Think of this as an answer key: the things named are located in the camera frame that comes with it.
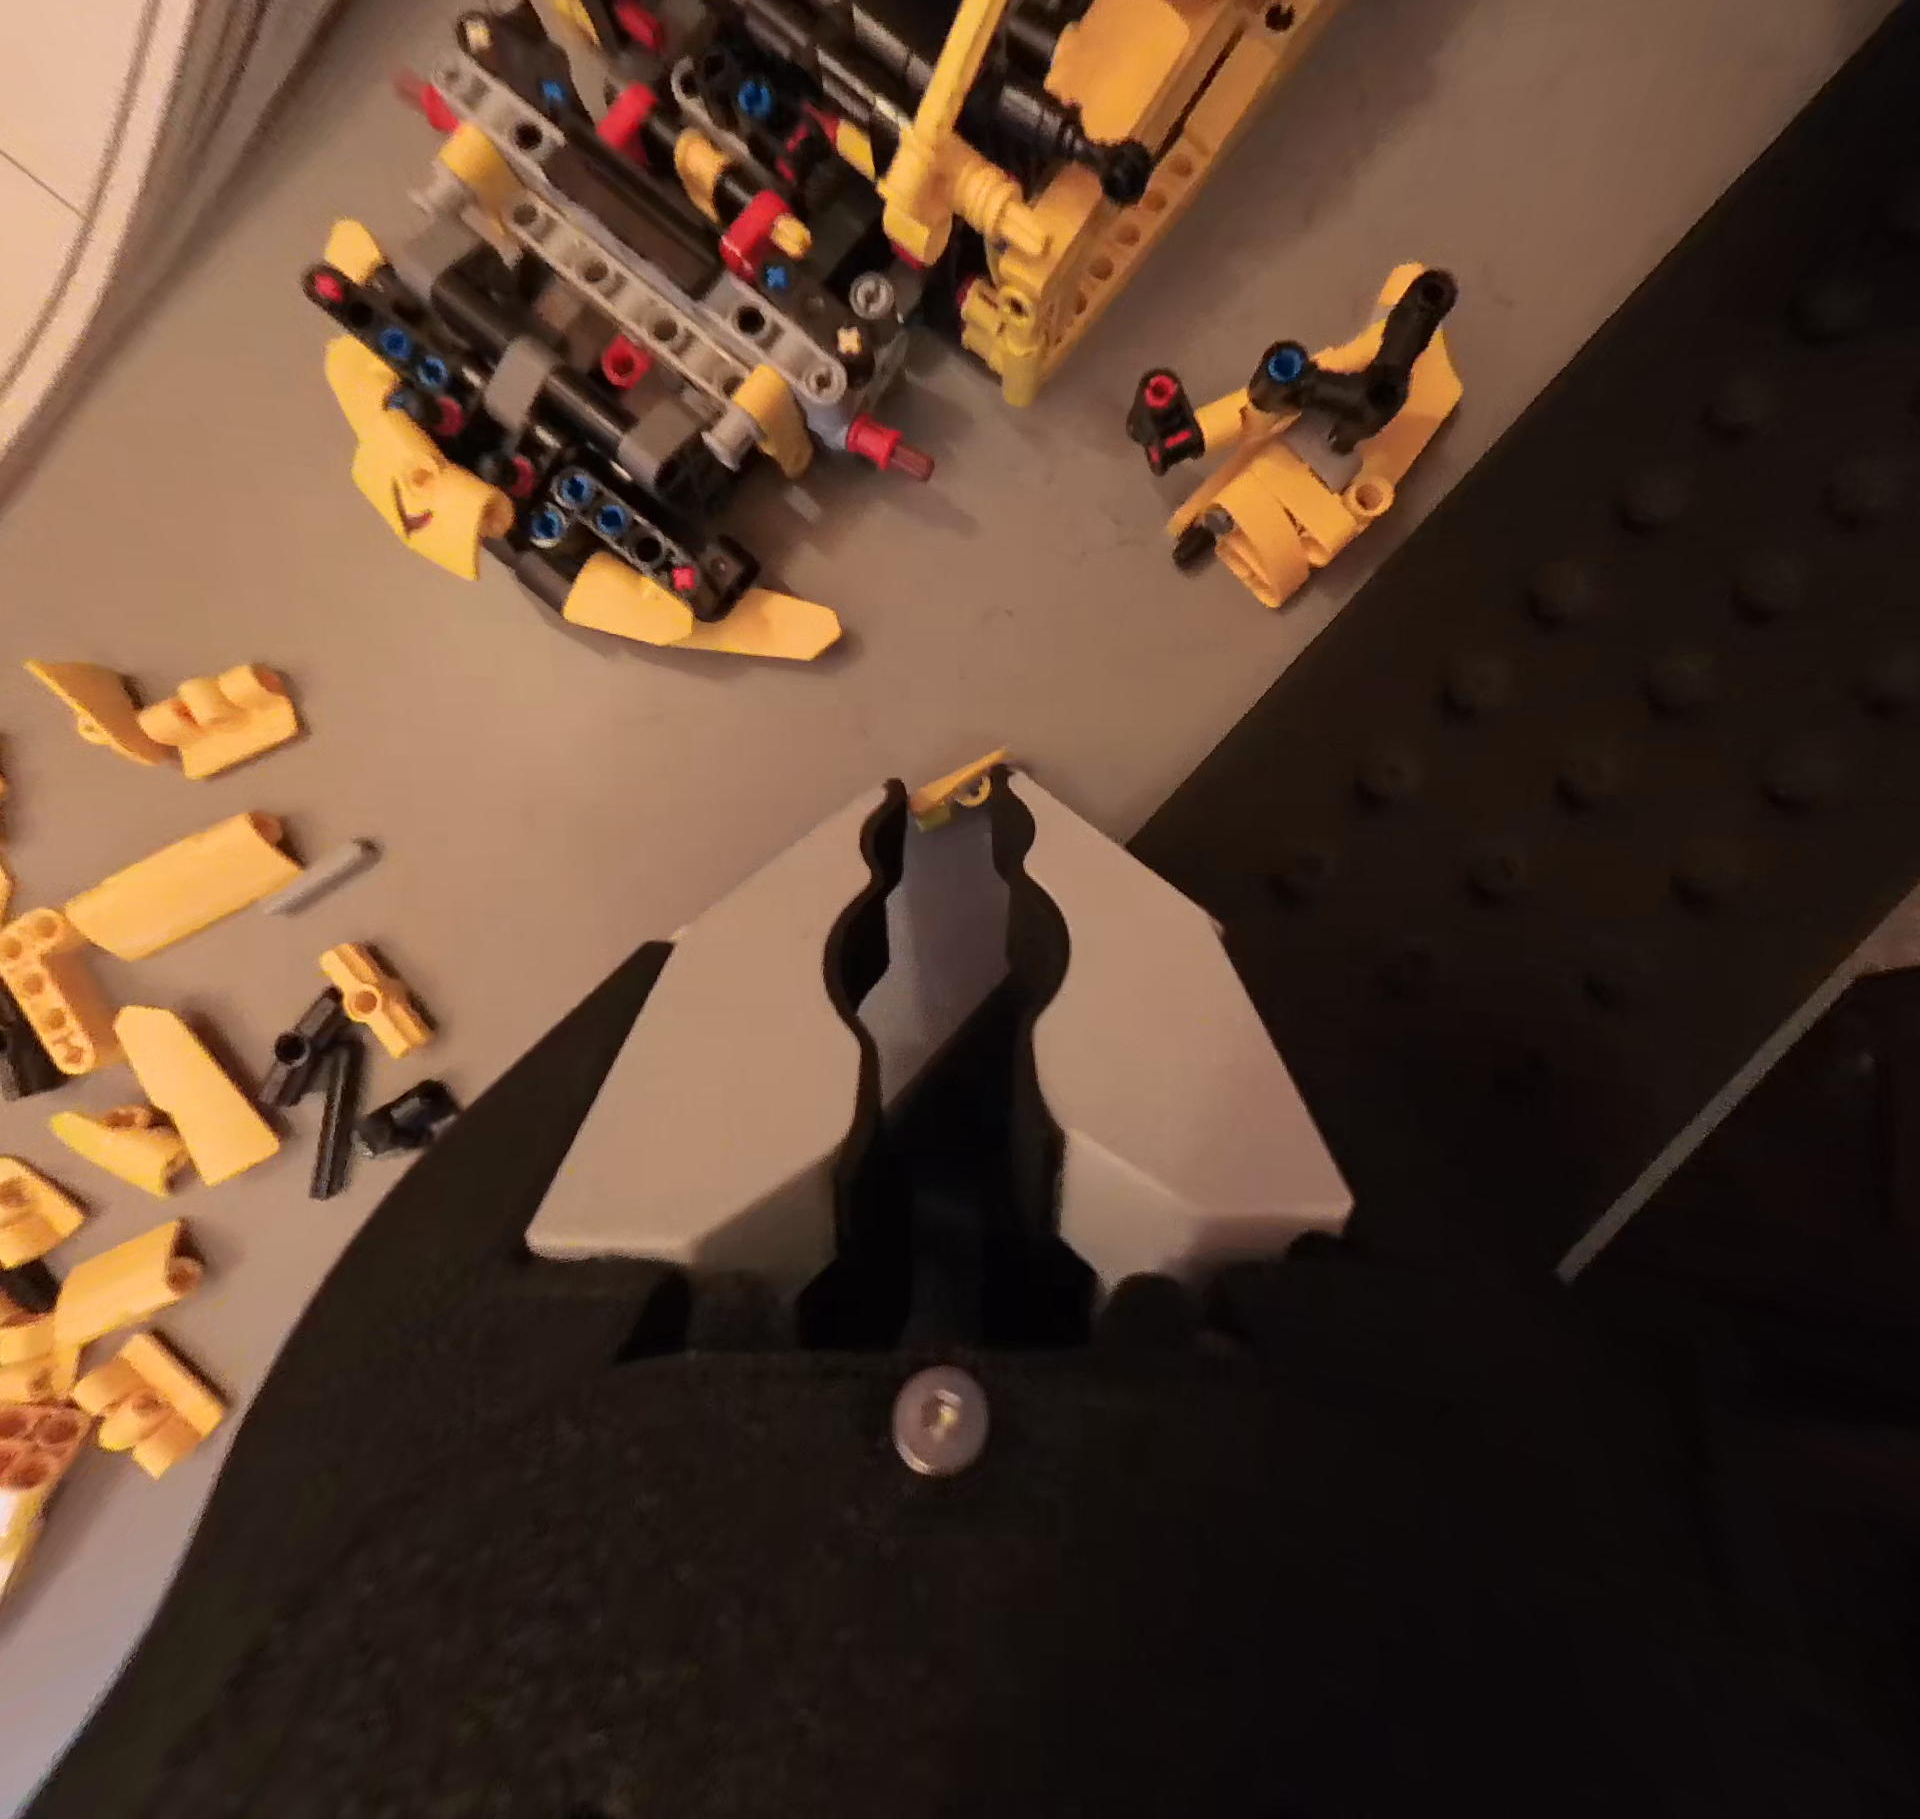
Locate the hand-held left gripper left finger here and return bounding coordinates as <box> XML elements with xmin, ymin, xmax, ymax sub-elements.
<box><xmin>526</xmin><ymin>780</ymin><xmax>912</xmax><ymax>1347</ymax></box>

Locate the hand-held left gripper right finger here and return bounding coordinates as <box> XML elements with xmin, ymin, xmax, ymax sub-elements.
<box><xmin>976</xmin><ymin>771</ymin><xmax>1354</xmax><ymax>1347</ymax></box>

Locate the yellow brick wing piece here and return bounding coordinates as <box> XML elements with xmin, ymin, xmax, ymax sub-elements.
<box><xmin>1127</xmin><ymin>261</ymin><xmax>1473</xmax><ymax>616</ymax></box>

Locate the grey desk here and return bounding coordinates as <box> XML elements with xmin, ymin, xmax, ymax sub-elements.
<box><xmin>0</xmin><ymin>0</ymin><xmax>1920</xmax><ymax>1819</ymax></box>

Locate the grey brick axle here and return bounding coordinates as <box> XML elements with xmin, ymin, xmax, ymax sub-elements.
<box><xmin>270</xmin><ymin>841</ymin><xmax>382</xmax><ymax>914</ymax></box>

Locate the black studded mat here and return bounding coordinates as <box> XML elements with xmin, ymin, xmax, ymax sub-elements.
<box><xmin>1127</xmin><ymin>5</ymin><xmax>1920</xmax><ymax>1311</ymax></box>

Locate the pile of yellow brick pieces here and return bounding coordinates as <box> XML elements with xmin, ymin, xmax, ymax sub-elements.
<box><xmin>0</xmin><ymin>651</ymin><xmax>467</xmax><ymax>1610</ymax></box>

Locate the yellow black brick panel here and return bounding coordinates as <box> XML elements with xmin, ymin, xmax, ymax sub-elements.
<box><xmin>303</xmin><ymin>216</ymin><xmax>849</xmax><ymax>667</ymax></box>

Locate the yellow toy brick car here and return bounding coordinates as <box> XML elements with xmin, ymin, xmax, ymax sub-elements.
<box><xmin>303</xmin><ymin>0</ymin><xmax>1400</xmax><ymax>667</ymax></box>

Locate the open instruction booklet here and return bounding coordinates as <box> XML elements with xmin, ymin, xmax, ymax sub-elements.
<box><xmin>0</xmin><ymin>0</ymin><xmax>429</xmax><ymax>502</ymax></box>

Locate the small yellow brick bracket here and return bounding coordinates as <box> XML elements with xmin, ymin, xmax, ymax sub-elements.
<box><xmin>26</xmin><ymin>655</ymin><xmax>167</xmax><ymax>757</ymax></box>
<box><xmin>147</xmin><ymin>667</ymin><xmax>308</xmax><ymax>780</ymax></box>

